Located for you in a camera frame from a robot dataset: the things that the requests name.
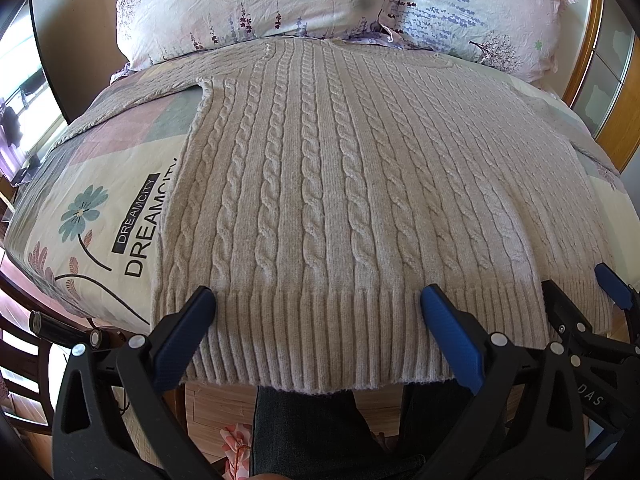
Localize beige cable knit sweater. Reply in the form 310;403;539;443
70;38;612;393

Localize dark wooden chair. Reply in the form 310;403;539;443
0;253;132;461

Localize pink patterned slipper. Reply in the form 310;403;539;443
220;424;252;480

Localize dark trouser leg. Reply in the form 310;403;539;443
250;387;392;479

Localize patchwork floral bed quilt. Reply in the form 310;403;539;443
6;68;639;333

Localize blue floral right pillow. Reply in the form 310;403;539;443
380;0;575;82

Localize pink floral left pillow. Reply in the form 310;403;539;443
116;0;383;70

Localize wooden headboard frame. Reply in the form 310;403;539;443
547;0;639;171

